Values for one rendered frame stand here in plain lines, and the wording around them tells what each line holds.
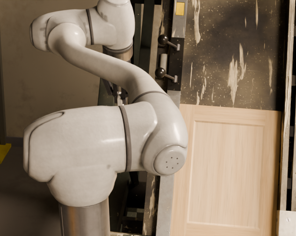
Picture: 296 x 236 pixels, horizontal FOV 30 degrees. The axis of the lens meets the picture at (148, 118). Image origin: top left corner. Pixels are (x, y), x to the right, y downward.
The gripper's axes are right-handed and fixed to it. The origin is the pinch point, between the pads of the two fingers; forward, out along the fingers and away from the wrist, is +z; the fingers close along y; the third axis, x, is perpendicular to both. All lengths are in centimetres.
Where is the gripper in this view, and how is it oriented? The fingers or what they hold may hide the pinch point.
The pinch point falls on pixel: (120, 102)
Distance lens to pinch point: 179.7
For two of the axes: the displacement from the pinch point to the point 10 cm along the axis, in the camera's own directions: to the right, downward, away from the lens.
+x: -1.5, 7.3, -6.7
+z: 0.0, 6.8, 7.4
